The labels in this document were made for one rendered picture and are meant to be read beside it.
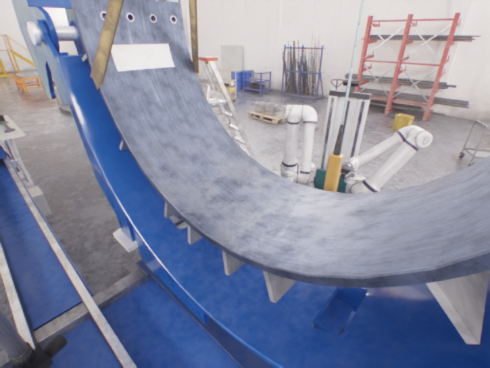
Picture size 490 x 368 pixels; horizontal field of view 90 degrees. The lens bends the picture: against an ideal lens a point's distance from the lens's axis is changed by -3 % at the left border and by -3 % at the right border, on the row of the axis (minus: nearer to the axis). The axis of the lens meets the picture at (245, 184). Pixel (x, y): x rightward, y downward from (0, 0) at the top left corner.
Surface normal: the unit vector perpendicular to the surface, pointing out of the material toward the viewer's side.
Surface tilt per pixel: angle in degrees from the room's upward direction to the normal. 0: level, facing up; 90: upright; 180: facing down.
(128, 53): 75
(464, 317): 42
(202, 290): 3
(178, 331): 0
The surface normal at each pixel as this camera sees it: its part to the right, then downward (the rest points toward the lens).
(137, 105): 0.59, -0.23
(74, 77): 0.73, 0.18
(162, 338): 0.00, -0.88
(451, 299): 0.48, -0.43
